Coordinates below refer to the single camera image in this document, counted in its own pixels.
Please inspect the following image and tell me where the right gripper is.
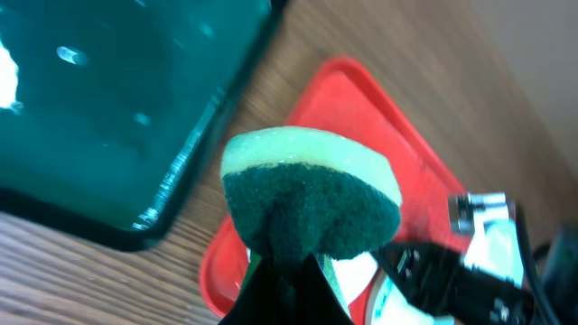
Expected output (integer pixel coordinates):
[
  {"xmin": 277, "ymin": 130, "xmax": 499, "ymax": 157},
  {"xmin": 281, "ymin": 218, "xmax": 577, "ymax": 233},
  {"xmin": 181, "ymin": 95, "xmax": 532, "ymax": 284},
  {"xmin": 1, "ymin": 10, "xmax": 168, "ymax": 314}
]
[{"xmin": 372, "ymin": 242, "xmax": 537, "ymax": 325}]

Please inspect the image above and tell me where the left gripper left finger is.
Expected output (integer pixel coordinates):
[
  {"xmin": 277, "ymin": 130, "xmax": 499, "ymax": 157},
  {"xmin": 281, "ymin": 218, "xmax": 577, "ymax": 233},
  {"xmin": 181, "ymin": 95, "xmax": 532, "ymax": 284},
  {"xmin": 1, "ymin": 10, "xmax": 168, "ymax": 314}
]
[{"xmin": 219, "ymin": 258, "xmax": 289, "ymax": 325}]

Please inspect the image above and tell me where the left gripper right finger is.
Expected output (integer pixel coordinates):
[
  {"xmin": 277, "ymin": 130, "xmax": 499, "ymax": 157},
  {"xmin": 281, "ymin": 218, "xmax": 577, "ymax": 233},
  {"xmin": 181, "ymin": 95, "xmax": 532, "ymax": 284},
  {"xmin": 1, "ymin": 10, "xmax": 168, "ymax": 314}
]
[{"xmin": 294, "ymin": 255, "xmax": 353, "ymax": 325}]

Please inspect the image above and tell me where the green yellow sponge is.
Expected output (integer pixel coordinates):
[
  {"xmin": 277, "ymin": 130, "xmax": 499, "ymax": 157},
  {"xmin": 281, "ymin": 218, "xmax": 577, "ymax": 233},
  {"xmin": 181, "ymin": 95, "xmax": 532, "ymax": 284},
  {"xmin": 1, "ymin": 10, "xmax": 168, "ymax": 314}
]
[{"xmin": 220, "ymin": 126, "xmax": 403, "ymax": 263}]

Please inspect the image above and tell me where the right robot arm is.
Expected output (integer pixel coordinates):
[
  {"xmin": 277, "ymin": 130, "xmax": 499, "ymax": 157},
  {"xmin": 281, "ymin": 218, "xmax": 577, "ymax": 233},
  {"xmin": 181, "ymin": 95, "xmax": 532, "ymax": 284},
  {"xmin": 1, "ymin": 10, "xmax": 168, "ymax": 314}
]
[{"xmin": 372, "ymin": 203, "xmax": 577, "ymax": 325}]

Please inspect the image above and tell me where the red plastic tray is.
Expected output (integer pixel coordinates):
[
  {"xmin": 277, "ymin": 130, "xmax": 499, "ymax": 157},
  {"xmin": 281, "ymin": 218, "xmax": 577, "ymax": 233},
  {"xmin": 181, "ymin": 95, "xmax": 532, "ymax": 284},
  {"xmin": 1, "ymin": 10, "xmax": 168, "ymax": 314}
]
[{"xmin": 199, "ymin": 58, "xmax": 471, "ymax": 318}]

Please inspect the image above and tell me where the black tray with green water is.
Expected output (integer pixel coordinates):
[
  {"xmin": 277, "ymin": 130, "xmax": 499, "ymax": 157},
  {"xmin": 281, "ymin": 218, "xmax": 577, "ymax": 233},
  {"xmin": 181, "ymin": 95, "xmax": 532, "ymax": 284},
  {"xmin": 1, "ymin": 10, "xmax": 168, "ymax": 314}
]
[{"xmin": 1, "ymin": 0, "xmax": 285, "ymax": 252}]

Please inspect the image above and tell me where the white plate top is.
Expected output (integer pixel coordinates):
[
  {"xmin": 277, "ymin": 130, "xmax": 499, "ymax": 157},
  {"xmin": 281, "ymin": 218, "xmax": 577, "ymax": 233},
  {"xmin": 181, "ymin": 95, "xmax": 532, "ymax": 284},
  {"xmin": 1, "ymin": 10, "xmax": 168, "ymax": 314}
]
[{"xmin": 316, "ymin": 252, "xmax": 378, "ymax": 309}]

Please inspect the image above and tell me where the light blue plate right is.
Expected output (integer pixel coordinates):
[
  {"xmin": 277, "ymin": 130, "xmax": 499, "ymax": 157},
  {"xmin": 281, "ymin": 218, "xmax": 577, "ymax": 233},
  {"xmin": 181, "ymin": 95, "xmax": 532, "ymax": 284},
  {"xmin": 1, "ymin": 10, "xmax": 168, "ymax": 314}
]
[{"xmin": 365, "ymin": 270, "xmax": 434, "ymax": 325}]

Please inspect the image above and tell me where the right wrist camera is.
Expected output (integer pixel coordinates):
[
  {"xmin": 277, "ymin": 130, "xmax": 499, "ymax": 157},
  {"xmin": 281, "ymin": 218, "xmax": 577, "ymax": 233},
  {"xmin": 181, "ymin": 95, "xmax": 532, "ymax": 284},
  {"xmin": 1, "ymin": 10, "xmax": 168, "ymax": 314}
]
[{"xmin": 448, "ymin": 192, "xmax": 524, "ymax": 288}]

